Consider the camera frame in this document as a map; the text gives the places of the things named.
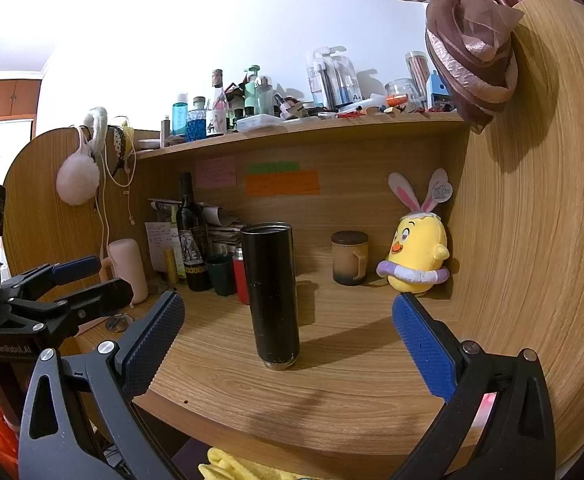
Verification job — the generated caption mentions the orange sticky note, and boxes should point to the orange sticky note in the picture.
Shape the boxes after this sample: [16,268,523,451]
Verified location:
[245,170,321,197]

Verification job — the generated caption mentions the yellow-green tube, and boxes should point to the yellow-green tube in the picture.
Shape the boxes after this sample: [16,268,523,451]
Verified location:
[164,247,179,285]

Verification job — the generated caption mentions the green sticky note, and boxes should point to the green sticky note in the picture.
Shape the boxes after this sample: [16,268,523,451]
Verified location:
[248,161,301,174]

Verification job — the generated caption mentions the dark wine bottle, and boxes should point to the dark wine bottle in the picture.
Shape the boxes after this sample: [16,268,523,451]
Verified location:
[176,172,213,292]

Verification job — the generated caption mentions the clear bottle pink label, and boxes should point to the clear bottle pink label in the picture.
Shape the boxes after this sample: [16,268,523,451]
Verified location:
[206,69,231,137]

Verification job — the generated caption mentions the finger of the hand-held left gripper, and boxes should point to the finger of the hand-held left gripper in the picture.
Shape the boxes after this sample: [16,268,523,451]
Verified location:
[10,277,135,334]
[0,255,103,302]

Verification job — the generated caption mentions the mint green pump bottle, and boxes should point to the mint green pump bottle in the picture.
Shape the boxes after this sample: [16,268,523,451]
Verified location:
[243,65,263,117]

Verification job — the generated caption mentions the white flat box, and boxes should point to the white flat box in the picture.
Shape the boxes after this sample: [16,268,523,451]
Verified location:
[235,113,284,134]

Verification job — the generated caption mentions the pink sticky note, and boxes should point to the pink sticky note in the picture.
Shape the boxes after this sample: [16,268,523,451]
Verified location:
[195,156,237,190]

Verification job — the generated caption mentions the turquoise bottle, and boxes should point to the turquoise bottle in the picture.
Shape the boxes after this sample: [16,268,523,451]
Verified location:
[171,93,189,137]

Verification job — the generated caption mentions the yellow chick plush toy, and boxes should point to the yellow chick plush toy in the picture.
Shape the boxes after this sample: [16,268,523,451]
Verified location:
[376,167,454,296]

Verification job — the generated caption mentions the tall black cup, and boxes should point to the tall black cup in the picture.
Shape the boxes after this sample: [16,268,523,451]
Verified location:
[240,221,301,372]

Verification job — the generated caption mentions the pink tumbler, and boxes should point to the pink tumbler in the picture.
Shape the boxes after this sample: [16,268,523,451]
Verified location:
[100,239,151,306]

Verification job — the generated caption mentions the white cable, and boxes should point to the white cable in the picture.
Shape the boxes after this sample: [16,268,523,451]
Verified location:
[93,152,138,272]

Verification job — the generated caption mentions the yellow cloth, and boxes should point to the yellow cloth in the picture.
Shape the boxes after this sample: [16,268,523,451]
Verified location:
[198,447,295,480]

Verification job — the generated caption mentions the blue liquid bottle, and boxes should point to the blue liquid bottle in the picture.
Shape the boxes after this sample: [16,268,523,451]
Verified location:
[186,96,208,142]

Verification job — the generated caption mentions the brown pink curtain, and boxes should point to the brown pink curtain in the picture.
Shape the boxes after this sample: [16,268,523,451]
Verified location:
[356,0,584,136]

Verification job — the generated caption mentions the wooden desk hutch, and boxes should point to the wooden desk hutch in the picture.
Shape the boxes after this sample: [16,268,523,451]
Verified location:
[2,0,584,467]

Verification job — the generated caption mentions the white handwritten note sheet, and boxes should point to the white handwritten note sheet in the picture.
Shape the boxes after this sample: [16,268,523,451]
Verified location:
[144,220,179,274]

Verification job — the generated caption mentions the brown mug with lid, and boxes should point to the brown mug with lid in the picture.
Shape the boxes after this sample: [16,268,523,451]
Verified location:
[331,230,371,286]

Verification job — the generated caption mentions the tall clear canister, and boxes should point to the tall clear canister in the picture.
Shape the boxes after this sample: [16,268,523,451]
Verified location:
[405,51,431,110]

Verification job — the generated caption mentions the dark green cup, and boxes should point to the dark green cup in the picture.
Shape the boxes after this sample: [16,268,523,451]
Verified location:
[207,255,237,297]

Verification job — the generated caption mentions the white fluffy earmuffs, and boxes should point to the white fluffy earmuffs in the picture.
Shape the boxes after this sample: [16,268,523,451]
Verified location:
[55,106,110,206]

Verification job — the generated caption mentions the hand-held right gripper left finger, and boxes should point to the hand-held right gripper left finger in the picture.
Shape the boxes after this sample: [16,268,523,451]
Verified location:
[18,290,187,480]

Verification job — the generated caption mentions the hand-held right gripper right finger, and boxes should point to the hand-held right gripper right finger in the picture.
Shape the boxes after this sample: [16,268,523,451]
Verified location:
[389,291,557,480]

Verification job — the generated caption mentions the wooden wall cabinet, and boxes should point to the wooden wall cabinet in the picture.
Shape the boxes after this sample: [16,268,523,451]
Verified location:
[0,72,43,126]

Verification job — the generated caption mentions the round metal disc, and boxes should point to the round metal disc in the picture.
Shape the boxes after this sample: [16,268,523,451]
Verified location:
[105,313,135,332]

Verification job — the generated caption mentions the blue box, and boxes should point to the blue box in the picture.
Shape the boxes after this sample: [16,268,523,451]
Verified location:
[427,69,454,111]

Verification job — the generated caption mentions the pale green bottle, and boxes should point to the pale green bottle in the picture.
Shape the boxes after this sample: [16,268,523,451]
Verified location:
[254,76,275,117]

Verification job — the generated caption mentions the clear blister pack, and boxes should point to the clear blister pack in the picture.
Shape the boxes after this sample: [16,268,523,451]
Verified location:
[305,45,356,110]

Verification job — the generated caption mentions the polka dot headband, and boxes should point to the polka dot headband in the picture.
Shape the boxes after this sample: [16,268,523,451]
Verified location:
[108,124,136,177]

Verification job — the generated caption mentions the red bottle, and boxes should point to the red bottle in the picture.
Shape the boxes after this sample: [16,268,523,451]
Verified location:
[232,247,251,306]

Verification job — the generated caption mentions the round glass jar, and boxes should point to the round glass jar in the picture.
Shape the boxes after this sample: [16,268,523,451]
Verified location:
[384,78,423,114]

